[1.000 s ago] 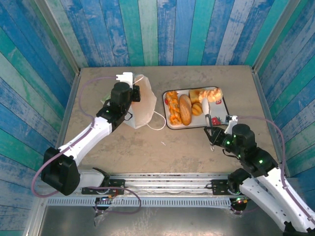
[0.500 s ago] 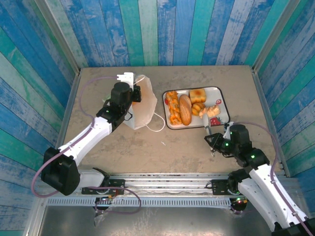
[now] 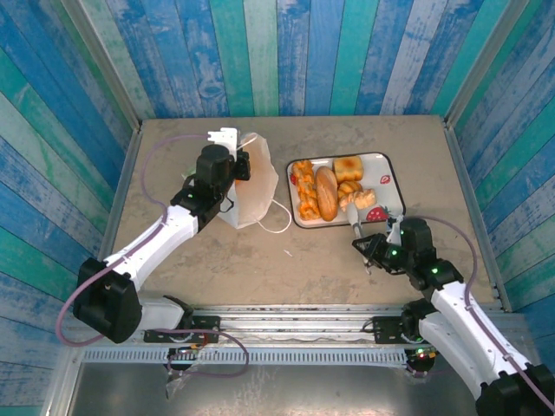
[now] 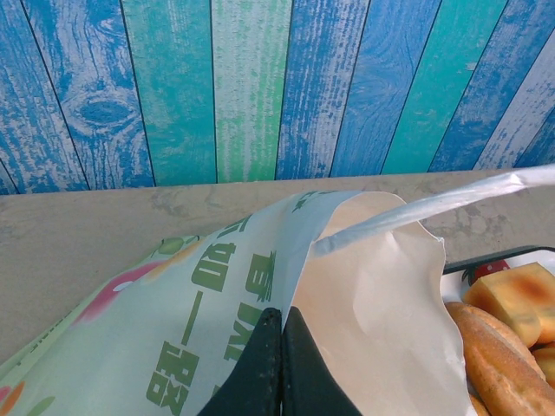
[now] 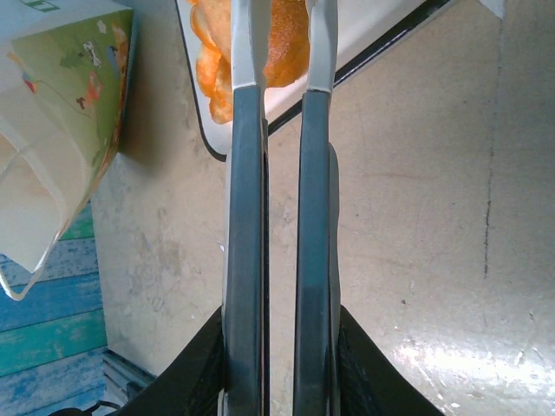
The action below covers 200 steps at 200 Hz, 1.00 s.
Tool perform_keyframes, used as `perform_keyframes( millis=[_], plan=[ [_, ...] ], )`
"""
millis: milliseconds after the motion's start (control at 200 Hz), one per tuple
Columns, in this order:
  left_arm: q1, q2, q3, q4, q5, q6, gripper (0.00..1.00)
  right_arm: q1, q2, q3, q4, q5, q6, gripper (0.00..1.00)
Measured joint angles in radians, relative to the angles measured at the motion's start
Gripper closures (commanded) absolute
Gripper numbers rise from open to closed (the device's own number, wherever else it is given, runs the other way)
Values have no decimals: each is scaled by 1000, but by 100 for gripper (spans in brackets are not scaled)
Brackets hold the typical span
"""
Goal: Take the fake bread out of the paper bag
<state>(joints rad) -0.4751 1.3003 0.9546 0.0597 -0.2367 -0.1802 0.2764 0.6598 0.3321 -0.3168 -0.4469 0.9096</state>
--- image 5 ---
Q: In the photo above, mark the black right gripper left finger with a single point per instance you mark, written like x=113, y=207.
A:
x=195, y=377

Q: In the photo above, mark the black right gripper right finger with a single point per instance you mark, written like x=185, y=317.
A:
x=368, y=381

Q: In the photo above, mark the grey white food tongs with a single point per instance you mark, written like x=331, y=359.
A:
x=247, y=216

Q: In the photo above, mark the white strawberry print tray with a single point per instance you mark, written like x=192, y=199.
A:
x=284, y=104

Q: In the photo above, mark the white printed paper bag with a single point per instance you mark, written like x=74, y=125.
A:
x=65, y=108

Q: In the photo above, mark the twisted orange fake bread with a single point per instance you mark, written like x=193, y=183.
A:
x=212, y=78

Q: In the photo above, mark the brown fake baguette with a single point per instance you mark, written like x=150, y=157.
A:
x=286, y=43

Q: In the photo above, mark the aluminium table side rail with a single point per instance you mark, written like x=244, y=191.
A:
x=126, y=377

